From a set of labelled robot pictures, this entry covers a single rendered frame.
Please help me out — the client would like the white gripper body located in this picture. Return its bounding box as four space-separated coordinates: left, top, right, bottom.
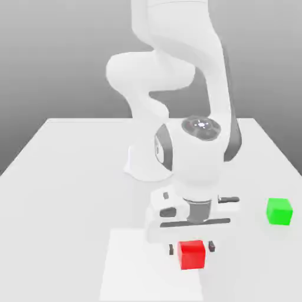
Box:
144 216 234 245

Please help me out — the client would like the small red cube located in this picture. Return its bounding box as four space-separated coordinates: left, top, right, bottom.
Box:
177 239 206 271

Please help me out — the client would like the small green cube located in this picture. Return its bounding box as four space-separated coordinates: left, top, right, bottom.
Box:
265 197 294 227

